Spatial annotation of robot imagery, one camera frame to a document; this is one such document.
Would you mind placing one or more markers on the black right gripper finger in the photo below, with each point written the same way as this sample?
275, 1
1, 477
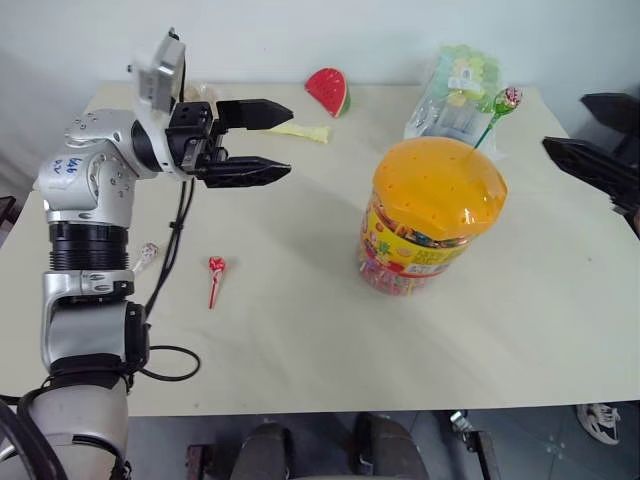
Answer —
617, 112
590, 162

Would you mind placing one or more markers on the white pink wrapped lollipop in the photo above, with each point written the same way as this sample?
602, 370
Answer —
147, 254

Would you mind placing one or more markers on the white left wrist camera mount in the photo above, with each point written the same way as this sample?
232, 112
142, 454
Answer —
160, 75

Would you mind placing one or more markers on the white sneaker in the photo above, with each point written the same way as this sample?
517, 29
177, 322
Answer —
600, 422

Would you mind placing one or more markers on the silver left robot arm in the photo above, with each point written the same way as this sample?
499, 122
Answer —
75, 195

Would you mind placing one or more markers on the red wrapped lollipop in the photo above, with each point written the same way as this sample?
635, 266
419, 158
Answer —
216, 267

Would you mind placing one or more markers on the clear bag of green candies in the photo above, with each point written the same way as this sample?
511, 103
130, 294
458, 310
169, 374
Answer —
450, 100

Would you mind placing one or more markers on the dark rounded shape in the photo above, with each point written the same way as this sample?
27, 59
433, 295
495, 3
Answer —
265, 452
387, 447

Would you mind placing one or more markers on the metal table leg bracket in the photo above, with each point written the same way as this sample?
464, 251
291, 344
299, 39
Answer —
475, 445

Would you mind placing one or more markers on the orange perforated jar lid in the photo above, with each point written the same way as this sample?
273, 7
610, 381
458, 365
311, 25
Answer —
435, 185

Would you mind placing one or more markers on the clear plastic lollipop jar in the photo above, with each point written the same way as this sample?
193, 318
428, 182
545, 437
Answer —
400, 260

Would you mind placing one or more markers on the green stick lollipop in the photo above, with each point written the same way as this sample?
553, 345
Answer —
502, 104

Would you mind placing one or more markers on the dark red box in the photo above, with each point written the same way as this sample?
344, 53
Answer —
197, 462

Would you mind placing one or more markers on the red watermelon slice toy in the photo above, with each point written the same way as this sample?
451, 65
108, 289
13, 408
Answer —
327, 90

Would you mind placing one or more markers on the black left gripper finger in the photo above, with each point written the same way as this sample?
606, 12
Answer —
245, 172
255, 115

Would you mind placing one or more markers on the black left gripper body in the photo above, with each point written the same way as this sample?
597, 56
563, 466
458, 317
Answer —
195, 135

